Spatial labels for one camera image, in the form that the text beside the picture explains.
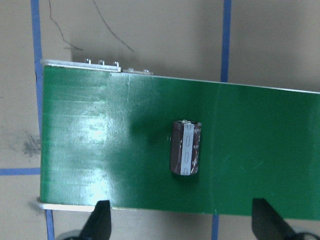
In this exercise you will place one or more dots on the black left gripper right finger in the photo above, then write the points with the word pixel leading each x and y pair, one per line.
pixel 267 224

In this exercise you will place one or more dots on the green conveyor belt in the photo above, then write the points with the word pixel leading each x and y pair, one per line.
pixel 153 142

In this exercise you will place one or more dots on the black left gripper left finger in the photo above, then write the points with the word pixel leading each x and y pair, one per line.
pixel 99 224

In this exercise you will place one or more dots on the brown cylindrical capacitor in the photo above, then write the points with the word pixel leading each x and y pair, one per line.
pixel 185 147

